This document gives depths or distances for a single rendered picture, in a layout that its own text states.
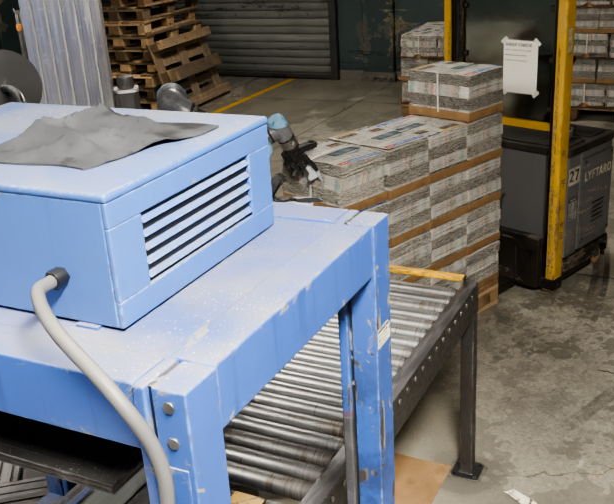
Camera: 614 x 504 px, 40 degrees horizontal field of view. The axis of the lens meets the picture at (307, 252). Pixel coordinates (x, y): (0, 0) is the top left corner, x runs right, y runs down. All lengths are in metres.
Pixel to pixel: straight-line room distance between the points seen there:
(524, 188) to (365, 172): 1.49
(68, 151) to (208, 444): 0.51
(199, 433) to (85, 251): 0.30
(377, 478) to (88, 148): 0.89
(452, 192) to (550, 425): 1.21
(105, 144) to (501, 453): 2.58
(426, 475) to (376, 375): 1.84
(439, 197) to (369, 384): 2.56
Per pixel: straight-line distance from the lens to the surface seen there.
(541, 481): 3.48
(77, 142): 1.35
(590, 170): 5.04
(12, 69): 2.03
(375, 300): 1.58
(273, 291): 1.29
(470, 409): 3.32
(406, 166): 3.91
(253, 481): 2.17
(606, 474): 3.57
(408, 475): 3.47
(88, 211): 1.18
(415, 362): 2.59
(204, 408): 1.10
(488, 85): 4.33
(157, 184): 1.25
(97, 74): 2.97
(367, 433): 1.74
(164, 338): 1.20
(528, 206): 5.00
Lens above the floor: 2.09
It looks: 22 degrees down
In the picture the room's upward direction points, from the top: 4 degrees counter-clockwise
